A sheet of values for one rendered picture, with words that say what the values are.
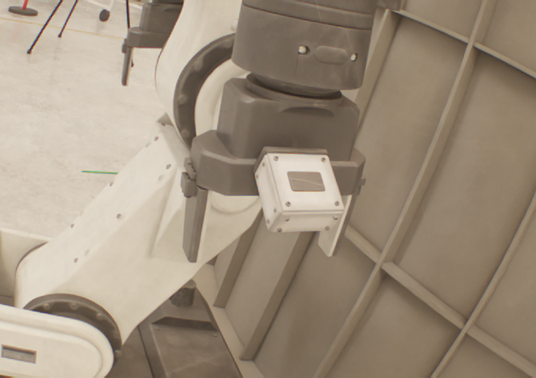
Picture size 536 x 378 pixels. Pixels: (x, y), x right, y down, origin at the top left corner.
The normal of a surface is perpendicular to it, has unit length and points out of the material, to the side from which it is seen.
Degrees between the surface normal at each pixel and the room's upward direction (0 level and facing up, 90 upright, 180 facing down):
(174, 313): 0
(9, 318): 90
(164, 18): 90
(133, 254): 90
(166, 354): 0
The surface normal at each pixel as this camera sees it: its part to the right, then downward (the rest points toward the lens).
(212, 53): 0.32, 0.44
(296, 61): -0.15, 0.40
